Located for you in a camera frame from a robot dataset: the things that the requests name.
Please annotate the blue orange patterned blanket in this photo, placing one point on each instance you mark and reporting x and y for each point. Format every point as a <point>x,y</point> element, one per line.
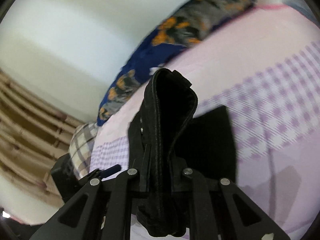
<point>186,27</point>

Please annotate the beige wooden headboard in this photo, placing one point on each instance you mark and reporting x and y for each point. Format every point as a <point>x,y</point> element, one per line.
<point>34,134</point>

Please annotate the black pants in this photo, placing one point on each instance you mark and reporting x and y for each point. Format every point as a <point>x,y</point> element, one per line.
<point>180,158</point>

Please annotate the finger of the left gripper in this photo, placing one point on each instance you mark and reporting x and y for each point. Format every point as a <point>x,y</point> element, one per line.
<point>110,171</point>

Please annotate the plaid grey white pillow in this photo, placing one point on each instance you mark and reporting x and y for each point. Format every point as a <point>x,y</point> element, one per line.
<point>81,147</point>

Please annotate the pink purple checked bedsheet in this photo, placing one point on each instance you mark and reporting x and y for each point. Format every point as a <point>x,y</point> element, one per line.
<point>264,67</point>

